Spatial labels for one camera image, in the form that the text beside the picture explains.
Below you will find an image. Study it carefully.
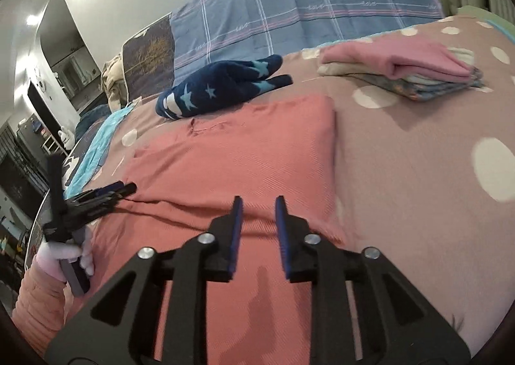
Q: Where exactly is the person's left hand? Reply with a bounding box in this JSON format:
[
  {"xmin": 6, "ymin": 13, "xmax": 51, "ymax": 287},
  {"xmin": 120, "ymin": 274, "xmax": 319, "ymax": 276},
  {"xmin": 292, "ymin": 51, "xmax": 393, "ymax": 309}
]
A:
[{"xmin": 35, "ymin": 227, "xmax": 96, "ymax": 282}]

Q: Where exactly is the person's left forearm pink sleeve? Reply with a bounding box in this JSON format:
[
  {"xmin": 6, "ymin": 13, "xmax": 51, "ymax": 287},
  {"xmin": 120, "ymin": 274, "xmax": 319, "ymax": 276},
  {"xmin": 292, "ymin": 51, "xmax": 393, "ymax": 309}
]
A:
[{"xmin": 11, "ymin": 258, "xmax": 78, "ymax": 357}]

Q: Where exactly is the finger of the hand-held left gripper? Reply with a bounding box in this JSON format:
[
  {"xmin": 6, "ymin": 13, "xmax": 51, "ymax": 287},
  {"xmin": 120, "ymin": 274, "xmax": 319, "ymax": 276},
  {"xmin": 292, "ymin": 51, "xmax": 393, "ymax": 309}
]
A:
[
  {"xmin": 94, "ymin": 183, "xmax": 138, "ymax": 209},
  {"xmin": 82, "ymin": 183, "xmax": 123, "ymax": 201}
]

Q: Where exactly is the beige folded garment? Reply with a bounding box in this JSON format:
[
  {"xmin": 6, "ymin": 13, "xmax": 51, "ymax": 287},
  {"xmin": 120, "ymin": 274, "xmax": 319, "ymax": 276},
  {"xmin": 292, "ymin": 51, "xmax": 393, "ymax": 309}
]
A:
[{"xmin": 318, "ymin": 47, "xmax": 477, "ymax": 82}]

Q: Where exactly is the navy star print garment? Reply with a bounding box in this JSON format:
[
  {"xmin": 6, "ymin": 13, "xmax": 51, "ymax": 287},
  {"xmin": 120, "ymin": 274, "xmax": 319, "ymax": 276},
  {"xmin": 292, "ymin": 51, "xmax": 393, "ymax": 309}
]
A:
[{"xmin": 155, "ymin": 54, "xmax": 294, "ymax": 120}]

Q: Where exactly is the turquoise blanket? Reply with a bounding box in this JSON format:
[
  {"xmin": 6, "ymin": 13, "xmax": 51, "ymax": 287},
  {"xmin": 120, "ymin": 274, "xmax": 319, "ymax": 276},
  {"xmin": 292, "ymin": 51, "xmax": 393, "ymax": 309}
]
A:
[{"xmin": 64, "ymin": 102, "xmax": 135, "ymax": 199}]

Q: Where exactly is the dark tree print pillow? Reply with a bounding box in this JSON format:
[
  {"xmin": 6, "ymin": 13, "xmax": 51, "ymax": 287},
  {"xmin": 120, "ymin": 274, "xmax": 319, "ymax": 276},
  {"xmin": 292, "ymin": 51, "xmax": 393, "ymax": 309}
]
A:
[{"xmin": 122, "ymin": 13, "xmax": 178, "ymax": 102}]

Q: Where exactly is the blue plaid bedsheet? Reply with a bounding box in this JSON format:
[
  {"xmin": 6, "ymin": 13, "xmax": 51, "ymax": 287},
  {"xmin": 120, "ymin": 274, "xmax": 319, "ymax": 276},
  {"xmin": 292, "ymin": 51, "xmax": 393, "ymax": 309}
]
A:
[{"xmin": 170, "ymin": 0, "xmax": 445, "ymax": 68}]

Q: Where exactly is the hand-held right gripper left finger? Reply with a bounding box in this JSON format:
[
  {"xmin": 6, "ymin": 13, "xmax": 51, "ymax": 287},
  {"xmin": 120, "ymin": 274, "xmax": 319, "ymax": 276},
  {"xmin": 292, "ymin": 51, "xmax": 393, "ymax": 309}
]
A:
[{"xmin": 44, "ymin": 196, "xmax": 244, "ymax": 365}]

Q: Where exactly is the beige crumpled cloth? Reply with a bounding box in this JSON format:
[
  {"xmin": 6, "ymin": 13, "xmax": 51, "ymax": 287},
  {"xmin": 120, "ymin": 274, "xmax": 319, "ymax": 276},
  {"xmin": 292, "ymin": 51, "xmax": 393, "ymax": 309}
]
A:
[{"xmin": 100, "ymin": 55, "xmax": 128, "ymax": 112}]

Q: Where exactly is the salmon pink garment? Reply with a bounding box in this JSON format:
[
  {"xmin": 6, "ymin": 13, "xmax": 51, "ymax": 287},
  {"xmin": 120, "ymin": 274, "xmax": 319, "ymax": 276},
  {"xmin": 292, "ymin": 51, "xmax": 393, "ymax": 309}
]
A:
[{"xmin": 62, "ymin": 94, "xmax": 351, "ymax": 365}]

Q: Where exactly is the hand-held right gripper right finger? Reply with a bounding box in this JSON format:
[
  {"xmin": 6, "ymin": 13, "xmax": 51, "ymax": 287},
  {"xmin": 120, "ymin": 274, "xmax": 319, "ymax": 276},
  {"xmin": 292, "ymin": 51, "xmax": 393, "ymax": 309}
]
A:
[{"xmin": 275, "ymin": 196, "xmax": 472, "ymax": 365}]

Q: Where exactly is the mauve polka dot blanket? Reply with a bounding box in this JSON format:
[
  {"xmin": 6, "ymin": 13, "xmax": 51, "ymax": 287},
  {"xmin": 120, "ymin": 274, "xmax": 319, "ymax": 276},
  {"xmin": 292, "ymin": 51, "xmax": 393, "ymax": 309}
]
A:
[{"xmin": 60, "ymin": 14, "xmax": 515, "ymax": 361}]

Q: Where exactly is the pink folded garment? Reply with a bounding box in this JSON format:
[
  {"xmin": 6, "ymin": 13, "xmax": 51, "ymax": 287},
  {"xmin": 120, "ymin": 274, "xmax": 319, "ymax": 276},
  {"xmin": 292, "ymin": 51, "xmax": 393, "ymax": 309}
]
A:
[{"xmin": 320, "ymin": 34, "xmax": 472, "ymax": 79}]

